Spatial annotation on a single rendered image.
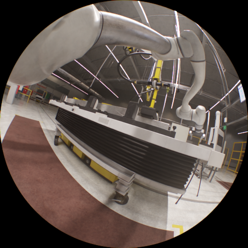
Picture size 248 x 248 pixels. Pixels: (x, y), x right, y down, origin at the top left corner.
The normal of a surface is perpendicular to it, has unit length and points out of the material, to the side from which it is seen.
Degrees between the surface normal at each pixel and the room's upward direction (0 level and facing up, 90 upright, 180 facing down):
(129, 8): 175
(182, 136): 90
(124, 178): 90
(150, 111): 90
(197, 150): 90
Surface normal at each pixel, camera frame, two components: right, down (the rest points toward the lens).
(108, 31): 0.61, 0.78
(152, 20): -0.37, 0.92
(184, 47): -0.47, 0.79
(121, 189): -0.41, -0.19
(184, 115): -0.66, 0.65
